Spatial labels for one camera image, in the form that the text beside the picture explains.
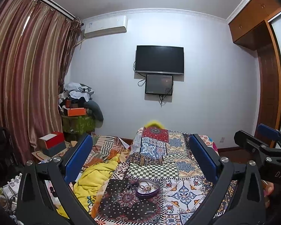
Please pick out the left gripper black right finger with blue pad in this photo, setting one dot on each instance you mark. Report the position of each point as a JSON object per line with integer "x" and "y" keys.
{"x": 206, "y": 157}

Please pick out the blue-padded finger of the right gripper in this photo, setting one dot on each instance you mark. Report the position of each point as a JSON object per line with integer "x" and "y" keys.
{"x": 267, "y": 133}

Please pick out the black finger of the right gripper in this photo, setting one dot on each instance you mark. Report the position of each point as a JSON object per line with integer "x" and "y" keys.
{"x": 246, "y": 140}

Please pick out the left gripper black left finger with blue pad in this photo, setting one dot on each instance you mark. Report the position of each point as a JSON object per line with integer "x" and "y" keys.
{"x": 75, "y": 157}

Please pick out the right hand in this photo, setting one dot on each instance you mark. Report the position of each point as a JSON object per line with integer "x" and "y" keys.
{"x": 268, "y": 188}

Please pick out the yellow fleece blanket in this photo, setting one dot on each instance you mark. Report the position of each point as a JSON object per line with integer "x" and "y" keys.
{"x": 91, "y": 180}

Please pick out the red white box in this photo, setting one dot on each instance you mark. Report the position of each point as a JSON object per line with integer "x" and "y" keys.
{"x": 50, "y": 140}

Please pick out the striped orange blanket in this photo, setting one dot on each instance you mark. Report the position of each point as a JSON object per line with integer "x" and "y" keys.
{"x": 105, "y": 148}

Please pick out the green patterned storage box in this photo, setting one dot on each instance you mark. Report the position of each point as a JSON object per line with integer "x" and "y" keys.
{"x": 78, "y": 124}

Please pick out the orange shoe box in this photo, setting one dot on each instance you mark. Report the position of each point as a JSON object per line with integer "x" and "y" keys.
{"x": 71, "y": 112}

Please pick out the colourful patchwork bedspread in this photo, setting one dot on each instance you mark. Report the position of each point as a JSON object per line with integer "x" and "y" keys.
{"x": 164, "y": 157}

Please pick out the pile of grey clothes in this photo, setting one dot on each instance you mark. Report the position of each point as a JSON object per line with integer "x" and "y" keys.
{"x": 75, "y": 93}

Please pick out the wooden wardrobe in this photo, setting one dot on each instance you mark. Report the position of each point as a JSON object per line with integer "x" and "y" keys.
{"x": 250, "y": 28}

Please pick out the striped brown curtain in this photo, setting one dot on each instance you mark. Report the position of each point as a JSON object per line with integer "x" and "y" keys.
{"x": 36, "y": 47}

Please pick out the white air conditioner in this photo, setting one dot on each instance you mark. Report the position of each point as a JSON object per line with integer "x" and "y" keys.
{"x": 107, "y": 26}

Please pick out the small wall monitor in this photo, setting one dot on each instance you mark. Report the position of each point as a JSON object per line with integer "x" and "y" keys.
{"x": 157, "y": 84}

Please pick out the wall mounted black television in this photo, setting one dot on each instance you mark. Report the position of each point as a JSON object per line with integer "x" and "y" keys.
{"x": 159, "y": 59}

